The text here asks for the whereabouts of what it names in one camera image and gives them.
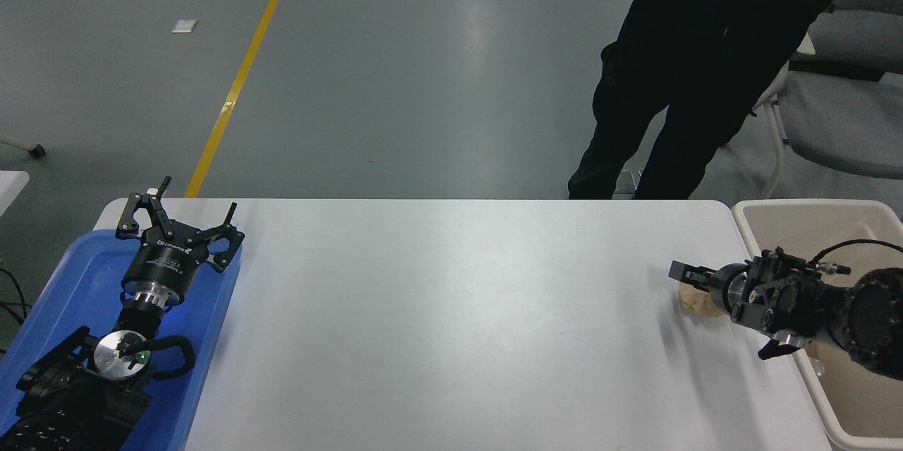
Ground caster wheel with white leg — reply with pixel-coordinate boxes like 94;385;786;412
0;136;47;160

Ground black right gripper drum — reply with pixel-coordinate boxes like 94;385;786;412
708;263;749;318

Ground person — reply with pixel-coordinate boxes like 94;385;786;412
568;0;880;200

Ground small white side table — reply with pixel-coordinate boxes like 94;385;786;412
0;171;30;216

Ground grey chair with white frame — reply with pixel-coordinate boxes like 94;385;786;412
751;8;903;200

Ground large pale plastic bin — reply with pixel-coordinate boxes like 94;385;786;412
732;199;903;451

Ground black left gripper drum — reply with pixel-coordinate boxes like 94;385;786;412
121;221;212;297

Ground black cables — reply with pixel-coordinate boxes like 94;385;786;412
0;267;30;356

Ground blue plastic tray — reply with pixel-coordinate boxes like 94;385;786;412
0;229;243;451

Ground tan paper ball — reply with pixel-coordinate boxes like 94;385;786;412
677;284;725;318

